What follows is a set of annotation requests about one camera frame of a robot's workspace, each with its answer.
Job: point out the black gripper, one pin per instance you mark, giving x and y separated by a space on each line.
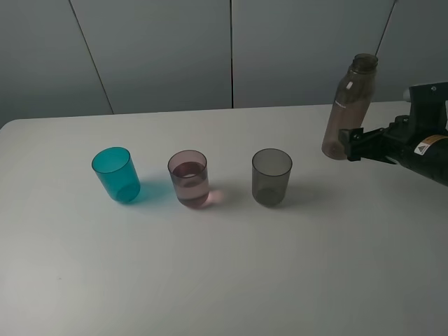
395 145

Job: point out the brown translucent water bottle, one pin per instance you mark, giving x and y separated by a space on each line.
352 99

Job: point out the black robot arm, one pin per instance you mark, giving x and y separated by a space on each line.
424 153

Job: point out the grey translucent plastic cup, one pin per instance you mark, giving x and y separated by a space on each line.
271 169

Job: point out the pink translucent plastic cup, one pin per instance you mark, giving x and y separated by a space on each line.
189 175

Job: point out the teal plastic cup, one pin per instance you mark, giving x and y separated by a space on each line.
115 170

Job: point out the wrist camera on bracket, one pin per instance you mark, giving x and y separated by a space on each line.
428 113

